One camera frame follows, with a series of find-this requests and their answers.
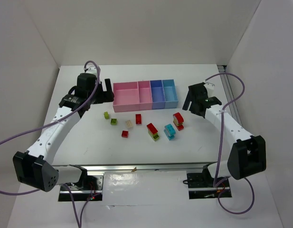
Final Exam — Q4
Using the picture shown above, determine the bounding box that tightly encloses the teal lego base brick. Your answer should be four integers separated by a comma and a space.
164, 129, 176, 140

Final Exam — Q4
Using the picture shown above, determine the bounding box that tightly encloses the purple cable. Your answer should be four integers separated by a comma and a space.
204, 72, 255, 216
0, 60, 101, 228

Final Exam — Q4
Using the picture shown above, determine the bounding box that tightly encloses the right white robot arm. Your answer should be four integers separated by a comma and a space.
182, 83, 266, 186

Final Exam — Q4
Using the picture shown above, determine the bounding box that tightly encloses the aluminium rail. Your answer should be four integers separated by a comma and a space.
217, 65, 242, 125
80, 162, 212, 174

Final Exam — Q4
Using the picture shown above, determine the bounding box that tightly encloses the red lego base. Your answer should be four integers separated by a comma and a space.
176, 124, 184, 131

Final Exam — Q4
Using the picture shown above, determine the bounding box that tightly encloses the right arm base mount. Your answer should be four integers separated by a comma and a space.
182, 173, 232, 200

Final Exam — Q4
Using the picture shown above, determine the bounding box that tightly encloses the small red lego brick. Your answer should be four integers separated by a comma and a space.
122, 131, 129, 138

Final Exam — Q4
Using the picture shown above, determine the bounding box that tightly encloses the periwinkle blue bin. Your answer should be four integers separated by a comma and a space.
150, 80, 165, 110

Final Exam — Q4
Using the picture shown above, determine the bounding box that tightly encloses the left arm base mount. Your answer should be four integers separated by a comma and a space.
57, 171, 104, 202

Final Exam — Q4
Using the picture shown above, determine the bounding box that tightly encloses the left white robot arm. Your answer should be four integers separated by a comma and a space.
13, 66, 114, 192

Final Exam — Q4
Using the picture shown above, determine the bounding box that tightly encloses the aluminium rail right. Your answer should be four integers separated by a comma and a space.
217, 65, 242, 125

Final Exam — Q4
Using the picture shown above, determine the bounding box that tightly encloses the small pink bin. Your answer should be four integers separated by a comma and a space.
138, 81, 152, 110

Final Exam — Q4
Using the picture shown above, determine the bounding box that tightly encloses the red curved lego brick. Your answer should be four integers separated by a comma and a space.
147, 123, 158, 135

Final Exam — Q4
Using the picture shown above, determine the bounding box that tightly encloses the teal curved lego brick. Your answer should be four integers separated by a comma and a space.
164, 124, 175, 132

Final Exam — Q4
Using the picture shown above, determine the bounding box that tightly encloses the red lego brick upright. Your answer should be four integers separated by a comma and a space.
135, 114, 142, 125

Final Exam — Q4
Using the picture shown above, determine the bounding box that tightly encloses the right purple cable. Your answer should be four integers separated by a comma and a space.
204, 72, 255, 216

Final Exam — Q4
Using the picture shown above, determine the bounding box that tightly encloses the light blue bin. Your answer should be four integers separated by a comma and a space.
162, 79, 178, 109

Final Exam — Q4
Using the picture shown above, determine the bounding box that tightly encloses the red curved lego top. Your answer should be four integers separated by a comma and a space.
173, 112, 184, 123

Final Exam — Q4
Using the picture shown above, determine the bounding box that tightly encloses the beige lego brick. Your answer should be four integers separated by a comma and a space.
125, 120, 133, 129

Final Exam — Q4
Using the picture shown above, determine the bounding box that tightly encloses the aluminium rail front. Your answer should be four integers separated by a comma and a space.
80, 162, 212, 174

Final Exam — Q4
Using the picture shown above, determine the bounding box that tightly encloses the lime green lego under red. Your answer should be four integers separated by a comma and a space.
149, 132, 160, 141

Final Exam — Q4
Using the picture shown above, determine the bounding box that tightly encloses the lime green lego brick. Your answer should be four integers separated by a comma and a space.
104, 112, 110, 119

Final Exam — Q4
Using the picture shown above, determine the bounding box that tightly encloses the green lego with stud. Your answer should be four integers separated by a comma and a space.
110, 118, 118, 125

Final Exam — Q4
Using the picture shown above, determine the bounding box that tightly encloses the large pink bin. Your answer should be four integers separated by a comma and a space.
113, 82, 140, 113

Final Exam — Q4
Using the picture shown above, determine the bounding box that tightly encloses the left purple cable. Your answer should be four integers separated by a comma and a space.
0, 60, 101, 228

